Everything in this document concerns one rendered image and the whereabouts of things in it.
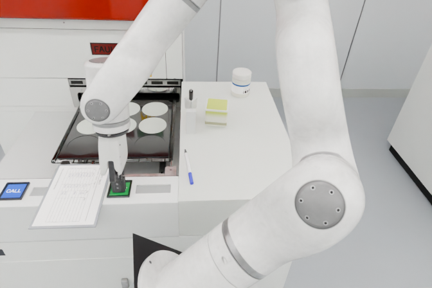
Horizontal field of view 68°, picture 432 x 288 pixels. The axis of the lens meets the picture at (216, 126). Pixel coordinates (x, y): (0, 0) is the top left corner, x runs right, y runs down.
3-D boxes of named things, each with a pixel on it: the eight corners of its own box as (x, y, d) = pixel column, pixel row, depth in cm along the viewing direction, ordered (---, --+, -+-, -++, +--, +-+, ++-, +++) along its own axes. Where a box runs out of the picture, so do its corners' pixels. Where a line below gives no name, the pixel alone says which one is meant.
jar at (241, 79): (229, 89, 126) (231, 67, 121) (247, 89, 127) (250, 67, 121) (231, 98, 121) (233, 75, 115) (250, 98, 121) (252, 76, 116)
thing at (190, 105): (184, 123, 106) (184, 88, 98) (197, 123, 106) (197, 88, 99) (184, 134, 101) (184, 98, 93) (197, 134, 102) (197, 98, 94)
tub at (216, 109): (206, 114, 111) (206, 97, 107) (227, 115, 111) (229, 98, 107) (204, 126, 105) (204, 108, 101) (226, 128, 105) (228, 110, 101)
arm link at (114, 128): (97, 109, 77) (98, 121, 78) (87, 124, 69) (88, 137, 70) (132, 109, 78) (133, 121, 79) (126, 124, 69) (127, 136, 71)
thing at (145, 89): (75, 105, 133) (70, 85, 127) (180, 105, 137) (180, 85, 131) (74, 107, 132) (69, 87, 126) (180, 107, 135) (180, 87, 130)
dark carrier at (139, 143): (85, 101, 127) (85, 99, 127) (172, 101, 130) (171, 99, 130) (57, 159, 100) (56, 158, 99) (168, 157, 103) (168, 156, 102)
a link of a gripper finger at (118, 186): (110, 168, 78) (112, 191, 81) (107, 175, 75) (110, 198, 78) (123, 168, 79) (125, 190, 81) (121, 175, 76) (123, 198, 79)
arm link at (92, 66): (126, 125, 69) (131, 109, 77) (121, 65, 63) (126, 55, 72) (86, 126, 68) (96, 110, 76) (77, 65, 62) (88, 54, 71)
